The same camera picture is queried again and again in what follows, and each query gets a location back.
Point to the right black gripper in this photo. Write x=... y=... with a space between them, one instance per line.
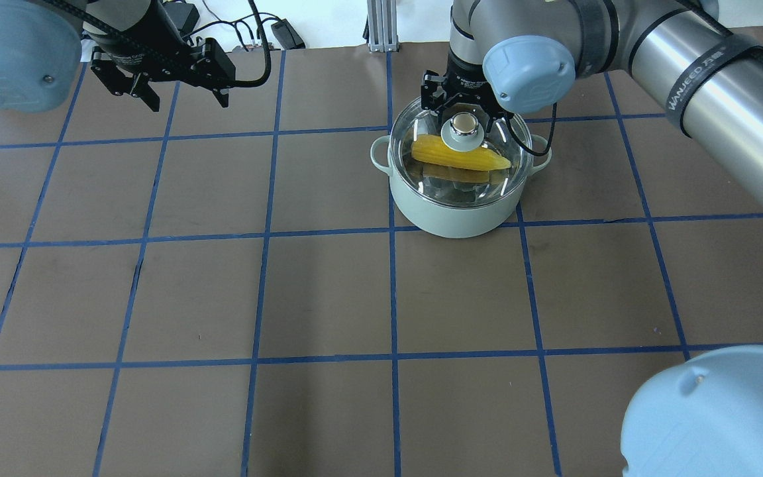
x=466 y=77

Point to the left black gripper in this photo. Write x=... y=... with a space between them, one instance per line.
x=131 y=41

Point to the yellow corn cob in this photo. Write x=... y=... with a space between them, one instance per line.
x=430 y=149

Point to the glass pot lid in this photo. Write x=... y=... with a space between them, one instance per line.
x=463 y=128

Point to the pale green cooking pot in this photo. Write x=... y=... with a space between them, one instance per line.
x=446 y=221

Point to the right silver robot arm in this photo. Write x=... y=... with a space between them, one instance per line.
x=516 y=57

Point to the black power adapter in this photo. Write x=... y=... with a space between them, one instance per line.
x=286 y=35

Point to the aluminium frame post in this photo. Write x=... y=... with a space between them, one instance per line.
x=381 y=26

